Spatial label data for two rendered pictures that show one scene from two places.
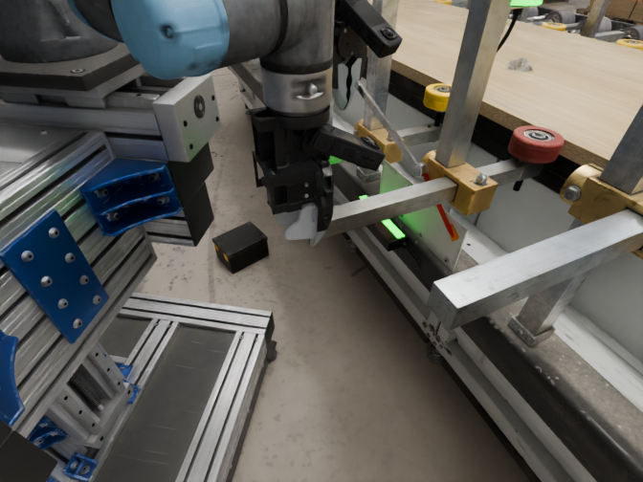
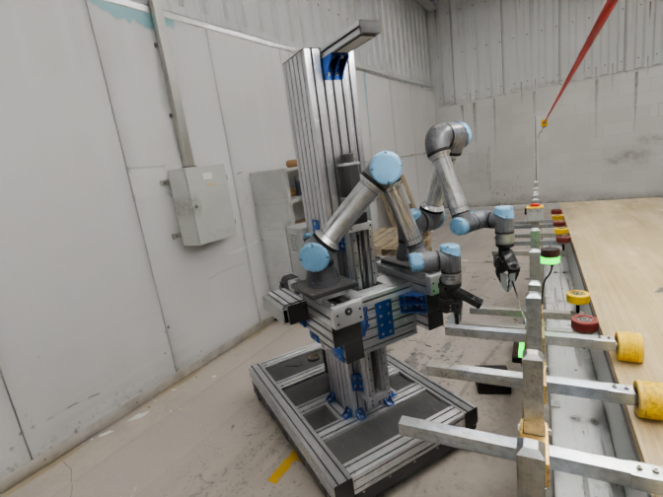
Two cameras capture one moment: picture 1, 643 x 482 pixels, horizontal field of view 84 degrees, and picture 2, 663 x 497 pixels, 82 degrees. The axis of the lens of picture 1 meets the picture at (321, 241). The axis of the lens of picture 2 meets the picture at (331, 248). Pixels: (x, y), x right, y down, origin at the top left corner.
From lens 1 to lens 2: 1.22 m
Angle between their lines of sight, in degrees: 55
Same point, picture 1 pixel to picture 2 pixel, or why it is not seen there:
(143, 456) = (382, 427)
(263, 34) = (433, 265)
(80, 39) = not seen: hidden behind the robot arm
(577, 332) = (592, 433)
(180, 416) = not seen: hidden behind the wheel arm
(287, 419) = (461, 477)
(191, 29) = (416, 264)
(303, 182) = (448, 304)
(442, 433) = not seen: outside the picture
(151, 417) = (393, 417)
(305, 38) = (447, 266)
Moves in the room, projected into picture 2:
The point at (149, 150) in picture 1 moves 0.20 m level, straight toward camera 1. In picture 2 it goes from (421, 289) to (412, 306)
